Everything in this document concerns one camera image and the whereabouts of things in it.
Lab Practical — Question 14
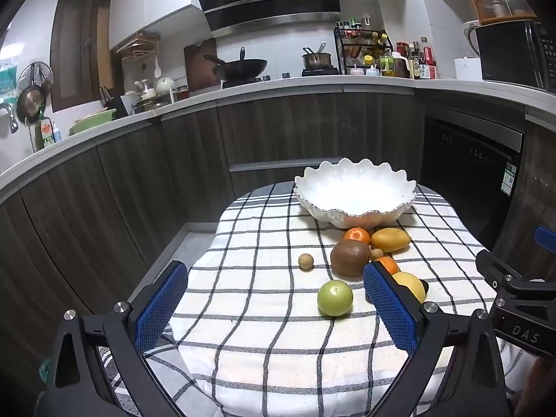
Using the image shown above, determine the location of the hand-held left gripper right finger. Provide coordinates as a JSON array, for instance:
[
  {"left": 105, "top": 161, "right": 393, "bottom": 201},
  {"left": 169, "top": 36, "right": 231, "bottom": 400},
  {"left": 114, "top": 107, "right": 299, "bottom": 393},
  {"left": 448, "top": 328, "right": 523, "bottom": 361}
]
[{"left": 362, "top": 261, "right": 513, "bottom": 417}]

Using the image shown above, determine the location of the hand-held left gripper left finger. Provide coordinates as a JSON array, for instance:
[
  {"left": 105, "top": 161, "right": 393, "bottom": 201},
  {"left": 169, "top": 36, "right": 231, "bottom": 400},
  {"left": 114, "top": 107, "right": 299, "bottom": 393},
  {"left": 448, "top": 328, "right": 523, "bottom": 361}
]
[{"left": 37, "top": 261, "right": 192, "bottom": 417}]

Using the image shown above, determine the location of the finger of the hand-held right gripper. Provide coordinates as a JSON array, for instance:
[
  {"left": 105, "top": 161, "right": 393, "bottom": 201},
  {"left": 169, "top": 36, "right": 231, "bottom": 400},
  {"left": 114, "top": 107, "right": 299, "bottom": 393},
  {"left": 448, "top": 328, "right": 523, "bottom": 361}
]
[
  {"left": 475, "top": 250, "right": 556, "bottom": 309},
  {"left": 534, "top": 226, "right": 556, "bottom": 249}
]

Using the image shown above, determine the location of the yellow lemon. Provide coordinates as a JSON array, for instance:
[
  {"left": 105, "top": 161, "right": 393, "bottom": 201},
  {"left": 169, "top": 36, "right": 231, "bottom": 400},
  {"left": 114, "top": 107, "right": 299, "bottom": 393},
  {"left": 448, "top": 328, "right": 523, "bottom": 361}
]
[{"left": 391, "top": 271, "right": 427, "bottom": 304}]

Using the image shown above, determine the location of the green apple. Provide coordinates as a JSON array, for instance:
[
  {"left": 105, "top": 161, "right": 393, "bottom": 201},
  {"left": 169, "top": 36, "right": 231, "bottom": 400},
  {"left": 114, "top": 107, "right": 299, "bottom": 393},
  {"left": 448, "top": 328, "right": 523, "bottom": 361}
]
[{"left": 317, "top": 280, "right": 353, "bottom": 317}]

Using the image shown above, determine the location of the brown kiwi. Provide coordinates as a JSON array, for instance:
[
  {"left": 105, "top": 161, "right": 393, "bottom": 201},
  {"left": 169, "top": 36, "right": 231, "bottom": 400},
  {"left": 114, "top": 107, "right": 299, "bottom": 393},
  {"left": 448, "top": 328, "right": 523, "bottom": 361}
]
[{"left": 330, "top": 239, "right": 371, "bottom": 277}]

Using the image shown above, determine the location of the white scalloped bowl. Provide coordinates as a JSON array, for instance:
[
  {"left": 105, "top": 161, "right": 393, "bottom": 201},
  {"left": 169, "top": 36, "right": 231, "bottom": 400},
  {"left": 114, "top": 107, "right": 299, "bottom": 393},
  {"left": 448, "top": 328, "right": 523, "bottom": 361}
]
[{"left": 293, "top": 157, "right": 418, "bottom": 230}]

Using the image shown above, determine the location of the yellow mango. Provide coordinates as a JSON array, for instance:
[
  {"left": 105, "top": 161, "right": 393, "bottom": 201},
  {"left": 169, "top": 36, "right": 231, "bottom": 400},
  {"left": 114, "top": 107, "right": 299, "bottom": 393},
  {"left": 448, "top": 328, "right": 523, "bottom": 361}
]
[{"left": 370, "top": 228, "right": 412, "bottom": 253}]

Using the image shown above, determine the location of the small mandarin orange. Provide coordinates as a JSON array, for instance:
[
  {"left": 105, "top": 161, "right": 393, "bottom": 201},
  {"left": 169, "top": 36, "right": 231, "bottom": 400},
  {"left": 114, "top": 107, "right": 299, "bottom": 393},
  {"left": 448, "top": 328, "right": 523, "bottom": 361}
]
[{"left": 343, "top": 227, "right": 371, "bottom": 246}]

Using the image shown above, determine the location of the black built-in dishwasher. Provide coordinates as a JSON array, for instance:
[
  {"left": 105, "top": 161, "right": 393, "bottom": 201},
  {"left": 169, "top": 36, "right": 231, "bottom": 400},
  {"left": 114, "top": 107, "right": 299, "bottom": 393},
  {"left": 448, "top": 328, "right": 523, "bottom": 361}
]
[{"left": 419, "top": 115, "right": 524, "bottom": 248}]

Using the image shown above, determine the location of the black and white checked cloth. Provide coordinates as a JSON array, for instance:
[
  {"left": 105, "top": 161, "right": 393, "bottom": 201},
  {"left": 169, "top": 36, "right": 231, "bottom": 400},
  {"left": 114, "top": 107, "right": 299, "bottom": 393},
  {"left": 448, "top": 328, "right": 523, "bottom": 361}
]
[{"left": 98, "top": 181, "right": 528, "bottom": 417}]

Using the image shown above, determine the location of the white round appliance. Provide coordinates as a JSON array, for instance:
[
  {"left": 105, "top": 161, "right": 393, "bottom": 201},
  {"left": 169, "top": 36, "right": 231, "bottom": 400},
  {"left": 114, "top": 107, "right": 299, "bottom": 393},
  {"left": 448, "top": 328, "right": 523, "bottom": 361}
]
[{"left": 454, "top": 58, "right": 483, "bottom": 81}]

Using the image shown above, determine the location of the black microwave oven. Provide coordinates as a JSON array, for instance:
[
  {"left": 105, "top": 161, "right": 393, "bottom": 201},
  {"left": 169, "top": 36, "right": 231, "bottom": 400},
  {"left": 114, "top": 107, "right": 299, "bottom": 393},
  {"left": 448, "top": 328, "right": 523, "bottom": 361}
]
[{"left": 474, "top": 19, "right": 556, "bottom": 94}]

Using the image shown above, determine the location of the green basin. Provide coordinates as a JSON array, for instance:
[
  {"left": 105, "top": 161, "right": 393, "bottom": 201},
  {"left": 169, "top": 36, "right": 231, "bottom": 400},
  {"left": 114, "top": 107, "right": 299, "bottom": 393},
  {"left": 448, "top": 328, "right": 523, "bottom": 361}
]
[{"left": 68, "top": 109, "right": 117, "bottom": 136}]

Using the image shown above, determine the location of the steel pot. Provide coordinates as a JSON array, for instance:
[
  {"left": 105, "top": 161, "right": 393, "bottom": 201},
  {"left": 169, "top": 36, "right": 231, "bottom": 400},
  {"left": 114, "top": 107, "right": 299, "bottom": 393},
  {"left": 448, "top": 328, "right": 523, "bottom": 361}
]
[{"left": 132, "top": 93, "right": 172, "bottom": 114}]

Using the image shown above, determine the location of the black knife block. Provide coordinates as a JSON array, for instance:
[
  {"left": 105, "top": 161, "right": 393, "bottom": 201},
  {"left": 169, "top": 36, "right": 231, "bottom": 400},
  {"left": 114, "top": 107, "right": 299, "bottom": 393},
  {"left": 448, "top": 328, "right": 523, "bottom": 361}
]
[{"left": 99, "top": 86, "right": 131, "bottom": 119}]

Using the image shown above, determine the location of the green dish soap bottle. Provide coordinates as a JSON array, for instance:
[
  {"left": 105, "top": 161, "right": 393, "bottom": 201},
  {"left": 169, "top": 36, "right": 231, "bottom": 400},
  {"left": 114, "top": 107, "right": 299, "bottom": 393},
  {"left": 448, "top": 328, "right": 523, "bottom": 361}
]
[{"left": 40, "top": 115, "right": 56, "bottom": 148}]

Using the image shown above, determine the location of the red label bottle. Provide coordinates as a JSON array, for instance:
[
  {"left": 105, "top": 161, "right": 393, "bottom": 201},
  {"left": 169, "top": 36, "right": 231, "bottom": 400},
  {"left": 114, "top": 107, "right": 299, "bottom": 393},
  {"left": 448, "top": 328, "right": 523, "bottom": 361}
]
[{"left": 419, "top": 37, "right": 437, "bottom": 80}]

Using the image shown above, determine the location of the white electric kettle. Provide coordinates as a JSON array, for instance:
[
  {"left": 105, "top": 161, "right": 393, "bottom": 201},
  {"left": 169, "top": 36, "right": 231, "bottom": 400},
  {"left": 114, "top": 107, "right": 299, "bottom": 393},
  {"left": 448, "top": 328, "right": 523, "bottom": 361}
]
[{"left": 463, "top": 19, "right": 483, "bottom": 59}]

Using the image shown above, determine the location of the dark sauce jug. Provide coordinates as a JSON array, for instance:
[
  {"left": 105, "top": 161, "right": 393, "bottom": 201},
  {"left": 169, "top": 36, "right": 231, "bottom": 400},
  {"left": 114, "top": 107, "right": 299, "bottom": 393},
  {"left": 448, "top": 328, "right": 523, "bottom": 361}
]
[{"left": 393, "top": 51, "right": 411, "bottom": 79}]

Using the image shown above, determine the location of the dark wooden cutting board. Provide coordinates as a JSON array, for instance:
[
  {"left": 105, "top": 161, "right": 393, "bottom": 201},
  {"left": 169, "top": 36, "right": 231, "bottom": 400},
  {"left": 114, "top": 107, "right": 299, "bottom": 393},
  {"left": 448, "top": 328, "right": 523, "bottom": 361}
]
[{"left": 183, "top": 38, "right": 220, "bottom": 92}]

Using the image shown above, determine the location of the hanging frying pan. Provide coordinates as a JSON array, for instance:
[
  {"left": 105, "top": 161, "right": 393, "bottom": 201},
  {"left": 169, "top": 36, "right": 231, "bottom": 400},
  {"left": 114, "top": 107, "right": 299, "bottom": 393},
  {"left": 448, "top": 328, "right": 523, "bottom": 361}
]
[{"left": 16, "top": 63, "right": 54, "bottom": 124}]

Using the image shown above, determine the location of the black wok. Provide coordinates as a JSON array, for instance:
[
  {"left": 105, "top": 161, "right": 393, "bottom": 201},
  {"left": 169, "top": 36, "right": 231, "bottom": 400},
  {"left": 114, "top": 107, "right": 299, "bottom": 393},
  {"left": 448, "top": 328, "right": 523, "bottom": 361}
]
[{"left": 203, "top": 46, "right": 269, "bottom": 82}]

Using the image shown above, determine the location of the steel saucepan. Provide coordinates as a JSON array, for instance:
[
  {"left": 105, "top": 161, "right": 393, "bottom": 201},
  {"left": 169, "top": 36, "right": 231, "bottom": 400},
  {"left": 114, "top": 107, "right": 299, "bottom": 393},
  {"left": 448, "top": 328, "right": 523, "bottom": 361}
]
[{"left": 302, "top": 42, "right": 333, "bottom": 70}]

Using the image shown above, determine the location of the brown wooden door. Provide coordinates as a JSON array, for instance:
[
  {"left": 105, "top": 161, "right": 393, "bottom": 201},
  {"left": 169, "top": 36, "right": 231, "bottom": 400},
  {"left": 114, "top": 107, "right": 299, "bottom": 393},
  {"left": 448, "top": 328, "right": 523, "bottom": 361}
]
[{"left": 50, "top": 0, "right": 114, "bottom": 113}]

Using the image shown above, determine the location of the black wire spice rack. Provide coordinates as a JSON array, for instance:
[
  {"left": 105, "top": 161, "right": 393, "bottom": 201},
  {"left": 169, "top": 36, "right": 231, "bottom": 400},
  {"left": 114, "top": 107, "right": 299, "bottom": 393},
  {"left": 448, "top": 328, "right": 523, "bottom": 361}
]
[{"left": 334, "top": 26, "right": 394, "bottom": 75}]

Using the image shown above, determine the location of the wooden wall rack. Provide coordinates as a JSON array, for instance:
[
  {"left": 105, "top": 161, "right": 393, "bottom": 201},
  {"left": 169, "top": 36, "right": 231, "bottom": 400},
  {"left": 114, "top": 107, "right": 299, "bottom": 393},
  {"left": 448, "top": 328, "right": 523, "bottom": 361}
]
[{"left": 114, "top": 32, "right": 161, "bottom": 59}]

